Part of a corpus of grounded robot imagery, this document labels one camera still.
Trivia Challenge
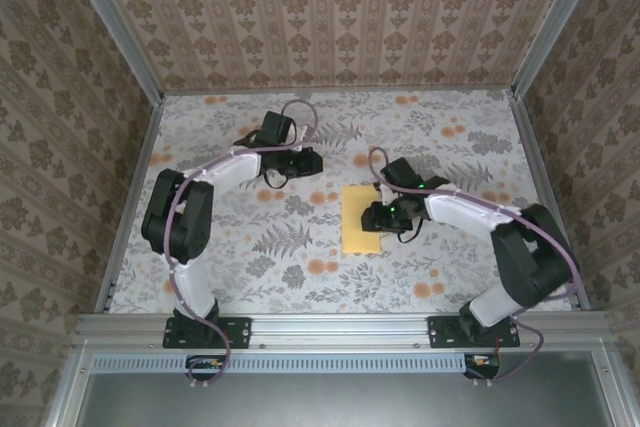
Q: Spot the grey metal sheet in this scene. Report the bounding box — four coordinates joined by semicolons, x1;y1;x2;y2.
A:
74;371;614;427

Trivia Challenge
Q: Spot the floral table cover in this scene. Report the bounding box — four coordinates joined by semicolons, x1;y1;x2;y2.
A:
107;90;576;316

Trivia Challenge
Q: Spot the small black circuit board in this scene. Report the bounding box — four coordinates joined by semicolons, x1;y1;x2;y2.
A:
185;354;227;382
463;354;502;381

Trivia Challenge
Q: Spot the thin aluminium edge rail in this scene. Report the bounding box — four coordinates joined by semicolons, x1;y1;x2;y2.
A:
162;86;514;97

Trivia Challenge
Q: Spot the long aluminium mounting rail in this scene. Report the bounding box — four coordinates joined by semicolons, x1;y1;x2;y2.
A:
74;311;614;351

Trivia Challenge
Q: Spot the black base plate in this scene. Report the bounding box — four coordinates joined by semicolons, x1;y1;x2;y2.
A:
428;315;521;350
163;315;251;350

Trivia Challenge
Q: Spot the aluminium side rail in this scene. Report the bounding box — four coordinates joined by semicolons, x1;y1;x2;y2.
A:
507;89;594;311
94;94;166;313

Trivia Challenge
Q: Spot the grey slotted cable duct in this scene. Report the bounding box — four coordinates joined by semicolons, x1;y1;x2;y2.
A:
92;352;471;374

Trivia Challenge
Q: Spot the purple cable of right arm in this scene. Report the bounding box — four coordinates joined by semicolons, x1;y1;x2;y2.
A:
368;146;584;384

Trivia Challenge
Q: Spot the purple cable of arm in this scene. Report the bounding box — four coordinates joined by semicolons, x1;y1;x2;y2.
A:
368;146;584;384
167;98;321;389

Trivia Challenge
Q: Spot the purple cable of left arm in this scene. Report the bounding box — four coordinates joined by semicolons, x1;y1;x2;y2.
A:
167;98;321;389

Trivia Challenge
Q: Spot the slanted aluminium post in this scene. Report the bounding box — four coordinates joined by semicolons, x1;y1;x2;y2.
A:
510;0;610;98
57;0;166;102

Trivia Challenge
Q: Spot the aluminium outer frame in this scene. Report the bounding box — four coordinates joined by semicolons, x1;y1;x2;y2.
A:
44;339;640;427

